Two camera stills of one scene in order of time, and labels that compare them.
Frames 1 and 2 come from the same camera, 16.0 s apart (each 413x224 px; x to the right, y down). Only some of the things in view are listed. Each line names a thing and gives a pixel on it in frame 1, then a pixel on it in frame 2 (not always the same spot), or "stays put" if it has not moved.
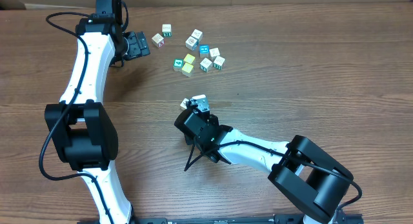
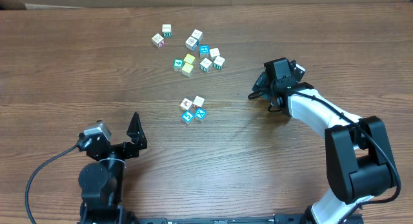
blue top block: [204, 51] stays put
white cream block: [183, 103] stays put
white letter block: [214, 51] stays put
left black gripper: [139, 44] to [117, 150]
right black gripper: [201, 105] to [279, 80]
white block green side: [166, 30] stays put
